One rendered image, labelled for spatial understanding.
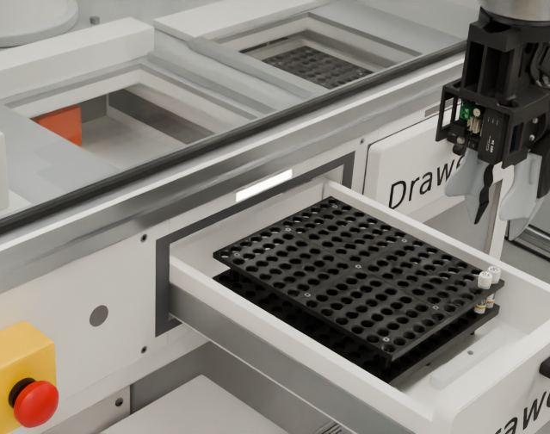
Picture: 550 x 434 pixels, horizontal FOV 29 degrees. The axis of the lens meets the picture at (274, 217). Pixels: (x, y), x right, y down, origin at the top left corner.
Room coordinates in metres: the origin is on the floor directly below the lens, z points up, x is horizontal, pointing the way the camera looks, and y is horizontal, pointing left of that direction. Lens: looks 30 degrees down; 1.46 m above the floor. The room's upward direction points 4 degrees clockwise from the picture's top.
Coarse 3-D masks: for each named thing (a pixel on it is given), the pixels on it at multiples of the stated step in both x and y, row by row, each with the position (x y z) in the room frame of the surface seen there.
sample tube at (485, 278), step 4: (484, 272) 0.87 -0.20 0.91; (488, 272) 0.87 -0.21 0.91; (480, 276) 0.87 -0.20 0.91; (484, 276) 0.86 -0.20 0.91; (488, 276) 0.86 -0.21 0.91; (480, 280) 0.86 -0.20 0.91; (484, 280) 0.86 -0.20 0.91; (488, 280) 0.86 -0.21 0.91; (480, 284) 0.86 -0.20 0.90; (484, 284) 0.86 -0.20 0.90; (488, 284) 0.86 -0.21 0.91; (484, 288) 0.86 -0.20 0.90; (484, 300) 0.86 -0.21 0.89; (480, 304) 0.86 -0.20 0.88; (484, 304) 0.86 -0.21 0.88; (476, 308) 0.86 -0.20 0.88; (480, 308) 0.86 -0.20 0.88; (484, 308) 0.86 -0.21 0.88; (476, 312) 0.86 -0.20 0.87; (480, 312) 0.86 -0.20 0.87; (484, 312) 0.87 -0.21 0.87
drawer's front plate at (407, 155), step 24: (432, 120) 1.18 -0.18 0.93; (456, 120) 1.20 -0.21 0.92; (384, 144) 1.10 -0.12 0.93; (408, 144) 1.13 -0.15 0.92; (432, 144) 1.16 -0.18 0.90; (384, 168) 1.09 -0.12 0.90; (408, 168) 1.13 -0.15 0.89; (432, 168) 1.17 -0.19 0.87; (384, 192) 1.10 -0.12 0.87; (408, 192) 1.14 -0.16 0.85; (432, 192) 1.18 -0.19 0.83
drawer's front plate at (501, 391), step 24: (528, 336) 0.75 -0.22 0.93; (504, 360) 0.71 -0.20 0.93; (528, 360) 0.72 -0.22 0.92; (480, 384) 0.68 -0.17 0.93; (504, 384) 0.70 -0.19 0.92; (528, 384) 0.73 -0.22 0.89; (456, 408) 0.65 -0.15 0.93; (480, 408) 0.67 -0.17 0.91; (504, 408) 0.70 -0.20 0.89; (528, 408) 0.74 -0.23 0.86; (432, 432) 0.65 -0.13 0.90; (456, 432) 0.65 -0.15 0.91; (480, 432) 0.68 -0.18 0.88; (504, 432) 0.71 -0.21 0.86; (528, 432) 0.75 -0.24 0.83
